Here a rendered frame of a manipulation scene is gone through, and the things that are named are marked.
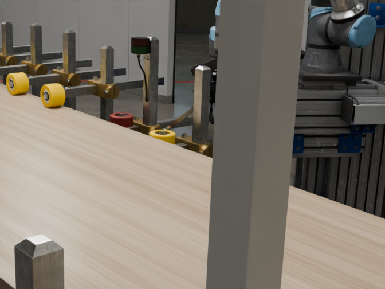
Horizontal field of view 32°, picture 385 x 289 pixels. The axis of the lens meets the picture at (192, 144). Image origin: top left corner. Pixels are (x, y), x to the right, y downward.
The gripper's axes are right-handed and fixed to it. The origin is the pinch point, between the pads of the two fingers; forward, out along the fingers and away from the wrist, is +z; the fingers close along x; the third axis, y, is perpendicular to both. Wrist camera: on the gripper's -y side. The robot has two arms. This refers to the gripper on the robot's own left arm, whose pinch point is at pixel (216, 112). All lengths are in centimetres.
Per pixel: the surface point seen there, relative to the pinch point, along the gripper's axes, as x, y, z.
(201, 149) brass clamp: -10.7, 0.0, 9.7
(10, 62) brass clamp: 38, -114, 1
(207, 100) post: -7.6, -0.3, -5.1
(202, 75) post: -9.8, -1.3, -13.0
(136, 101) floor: 373, -236, 95
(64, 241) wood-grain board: -95, 9, 5
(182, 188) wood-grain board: -58, 15, 5
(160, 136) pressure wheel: -20.7, -9.3, 4.5
